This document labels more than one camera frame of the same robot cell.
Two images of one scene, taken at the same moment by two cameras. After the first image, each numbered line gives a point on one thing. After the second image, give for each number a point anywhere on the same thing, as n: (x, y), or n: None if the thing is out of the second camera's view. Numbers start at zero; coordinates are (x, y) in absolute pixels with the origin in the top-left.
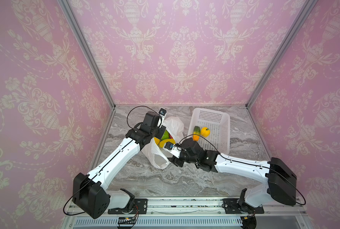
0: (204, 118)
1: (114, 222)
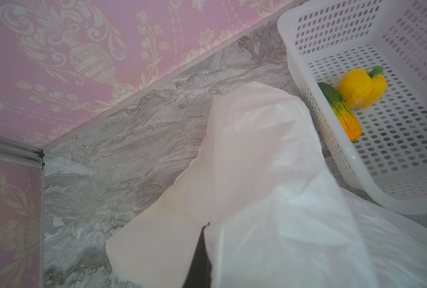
0: (398, 162)
1: None
